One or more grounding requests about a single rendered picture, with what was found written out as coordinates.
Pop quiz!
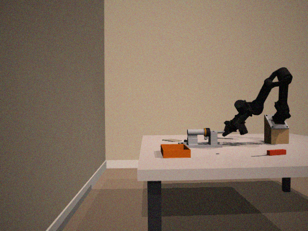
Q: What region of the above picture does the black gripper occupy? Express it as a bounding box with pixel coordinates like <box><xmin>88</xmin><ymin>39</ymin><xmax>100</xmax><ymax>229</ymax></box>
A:
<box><xmin>222</xmin><ymin>114</ymin><xmax>245</xmax><ymax>137</ymax></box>

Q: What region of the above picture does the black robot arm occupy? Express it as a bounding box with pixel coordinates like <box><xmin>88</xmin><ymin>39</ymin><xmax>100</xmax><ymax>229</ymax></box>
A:
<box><xmin>234</xmin><ymin>67</ymin><xmax>293</xmax><ymax>125</ymax></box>

